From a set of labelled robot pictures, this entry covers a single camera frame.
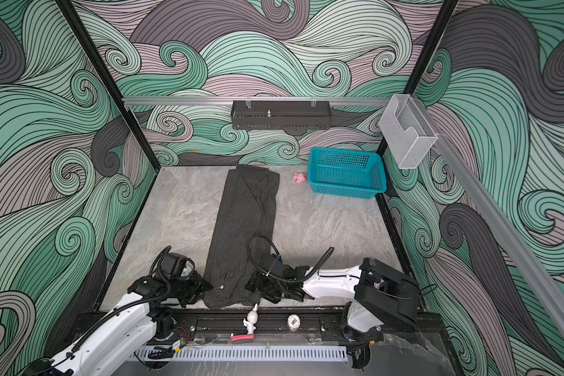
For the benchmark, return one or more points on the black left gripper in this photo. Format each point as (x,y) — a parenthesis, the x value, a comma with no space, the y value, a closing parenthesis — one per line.
(200,286)

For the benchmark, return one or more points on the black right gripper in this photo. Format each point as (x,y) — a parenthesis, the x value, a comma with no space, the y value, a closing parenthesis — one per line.
(255,283)

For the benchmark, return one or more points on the dark grey pinstriped shirt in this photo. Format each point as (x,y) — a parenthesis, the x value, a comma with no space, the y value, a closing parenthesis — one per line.
(248,207)

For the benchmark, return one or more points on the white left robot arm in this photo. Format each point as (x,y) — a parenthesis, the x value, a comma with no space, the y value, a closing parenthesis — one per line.
(139,317)

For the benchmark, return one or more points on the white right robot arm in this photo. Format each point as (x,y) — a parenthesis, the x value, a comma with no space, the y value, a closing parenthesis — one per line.
(377,295)

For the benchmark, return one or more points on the white figurine on pink base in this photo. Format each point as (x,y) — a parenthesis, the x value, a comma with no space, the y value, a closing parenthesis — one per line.
(249,323)

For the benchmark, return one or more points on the small pink toy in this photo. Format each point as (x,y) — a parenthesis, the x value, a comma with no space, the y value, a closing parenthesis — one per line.
(300,177)

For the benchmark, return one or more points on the teal plastic basket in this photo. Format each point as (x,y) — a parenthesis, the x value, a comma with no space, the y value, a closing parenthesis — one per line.
(346,173)

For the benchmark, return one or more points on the black perforated metal shelf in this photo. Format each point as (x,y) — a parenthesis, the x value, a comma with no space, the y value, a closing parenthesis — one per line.
(292,117)

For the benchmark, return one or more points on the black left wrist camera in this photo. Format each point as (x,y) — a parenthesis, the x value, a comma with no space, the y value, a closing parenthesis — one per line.
(176,267)

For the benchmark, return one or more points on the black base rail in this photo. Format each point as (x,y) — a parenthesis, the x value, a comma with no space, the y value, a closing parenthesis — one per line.
(318,324)

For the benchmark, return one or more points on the white slotted cable duct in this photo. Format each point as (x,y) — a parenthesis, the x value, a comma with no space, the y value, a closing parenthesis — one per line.
(254,353)

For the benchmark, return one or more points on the aluminium rail back wall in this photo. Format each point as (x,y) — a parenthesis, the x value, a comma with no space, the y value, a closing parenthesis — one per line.
(228,101)

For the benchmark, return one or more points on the aluminium rail wall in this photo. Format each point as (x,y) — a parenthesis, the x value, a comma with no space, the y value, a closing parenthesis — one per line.
(228,101)
(459,152)

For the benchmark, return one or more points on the clear plastic wall holder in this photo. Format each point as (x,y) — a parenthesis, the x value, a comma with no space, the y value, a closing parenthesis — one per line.
(407,128)

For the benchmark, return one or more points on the aluminium rail right wall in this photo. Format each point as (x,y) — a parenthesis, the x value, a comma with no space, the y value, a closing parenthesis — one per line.
(459,152)

